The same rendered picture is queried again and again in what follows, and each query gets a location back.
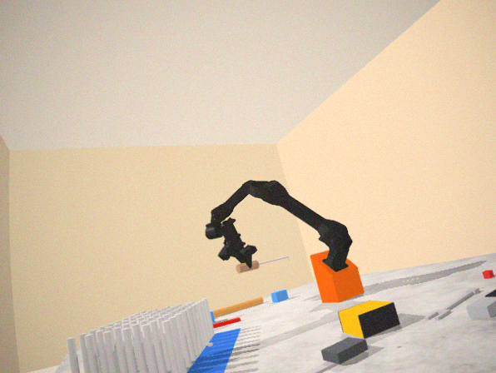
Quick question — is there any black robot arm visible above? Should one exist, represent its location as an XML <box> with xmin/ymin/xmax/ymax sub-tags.
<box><xmin>205</xmin><ymin>180</ymin><xmax>353</xmax><ymax>272</ymax></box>

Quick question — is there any blue flat strip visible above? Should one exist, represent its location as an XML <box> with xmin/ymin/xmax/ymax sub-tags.
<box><xmin>187</xmin><ymin>328</ymin><xmax>240</xmax><ymax>373</ymax></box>

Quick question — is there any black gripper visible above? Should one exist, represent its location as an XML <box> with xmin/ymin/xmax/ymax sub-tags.
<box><xmin>224</xmin><ymin>232</ymin><xmax>257</xmax><ymax>269</ymax></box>

